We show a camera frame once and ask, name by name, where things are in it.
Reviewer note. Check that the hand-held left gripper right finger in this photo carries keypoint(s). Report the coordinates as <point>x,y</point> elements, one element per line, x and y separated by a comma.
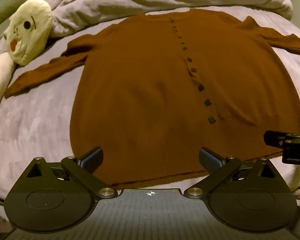
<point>210,158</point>

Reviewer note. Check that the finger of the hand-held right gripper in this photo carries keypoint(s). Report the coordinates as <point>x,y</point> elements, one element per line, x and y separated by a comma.
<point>275,138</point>

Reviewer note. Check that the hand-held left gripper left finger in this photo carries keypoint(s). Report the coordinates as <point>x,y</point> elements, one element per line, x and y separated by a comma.
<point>93,155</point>

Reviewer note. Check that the brown knit cardigan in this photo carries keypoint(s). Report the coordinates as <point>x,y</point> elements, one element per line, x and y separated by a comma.
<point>150,90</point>

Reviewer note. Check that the lilac bed sheet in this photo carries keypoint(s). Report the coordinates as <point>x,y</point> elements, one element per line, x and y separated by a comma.
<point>37,120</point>

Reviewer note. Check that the cream plush toy with face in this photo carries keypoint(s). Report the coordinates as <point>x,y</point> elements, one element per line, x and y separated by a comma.
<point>28,32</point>

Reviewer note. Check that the olive green headboard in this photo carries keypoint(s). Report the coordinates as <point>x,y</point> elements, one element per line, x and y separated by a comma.
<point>1,12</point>

